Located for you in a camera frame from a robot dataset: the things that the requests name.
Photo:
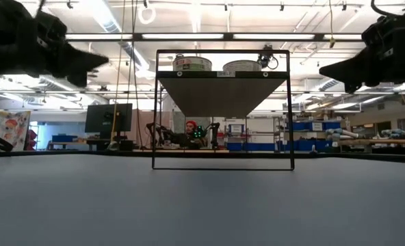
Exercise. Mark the light wooden desk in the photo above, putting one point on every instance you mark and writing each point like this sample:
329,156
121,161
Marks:
72,143

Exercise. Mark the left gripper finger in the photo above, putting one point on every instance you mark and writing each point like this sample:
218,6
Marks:
82,54
81,73

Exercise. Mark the person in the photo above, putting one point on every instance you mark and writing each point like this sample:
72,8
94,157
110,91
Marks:
190,131

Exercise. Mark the blue table mat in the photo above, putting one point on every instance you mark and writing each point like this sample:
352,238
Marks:
202,212

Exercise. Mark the black table frame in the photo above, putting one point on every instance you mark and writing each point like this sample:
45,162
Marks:
86,153

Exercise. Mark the white framed sign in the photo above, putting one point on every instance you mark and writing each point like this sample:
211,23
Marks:
236,128

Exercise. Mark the black computer monitor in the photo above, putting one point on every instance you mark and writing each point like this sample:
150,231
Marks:
108,118

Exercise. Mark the blue storage bin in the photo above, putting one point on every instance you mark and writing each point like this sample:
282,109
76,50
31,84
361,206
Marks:
296,126
235,146
332,125

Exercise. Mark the black beam with light panels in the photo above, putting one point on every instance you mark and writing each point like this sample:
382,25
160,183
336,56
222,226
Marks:
274,36

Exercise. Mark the floral picture board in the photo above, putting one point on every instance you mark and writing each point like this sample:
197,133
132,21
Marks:
7,124

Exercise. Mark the small grey domed object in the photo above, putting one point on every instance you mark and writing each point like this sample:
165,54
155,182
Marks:
112,146

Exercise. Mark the wooden workbench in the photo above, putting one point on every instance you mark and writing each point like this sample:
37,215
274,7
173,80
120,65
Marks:
377,141

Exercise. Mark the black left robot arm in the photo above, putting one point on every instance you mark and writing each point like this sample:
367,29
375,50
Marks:
4,37

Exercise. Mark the black-framed wooden shelf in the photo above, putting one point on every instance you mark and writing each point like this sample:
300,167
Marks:
223,92

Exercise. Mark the blue crate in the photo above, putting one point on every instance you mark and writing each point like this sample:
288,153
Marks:
64,138

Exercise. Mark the green label tuna can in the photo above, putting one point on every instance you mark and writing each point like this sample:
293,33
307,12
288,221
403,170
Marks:
192,64
241,65

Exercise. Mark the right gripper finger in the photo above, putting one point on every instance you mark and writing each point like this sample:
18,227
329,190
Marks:
354,82
349,65

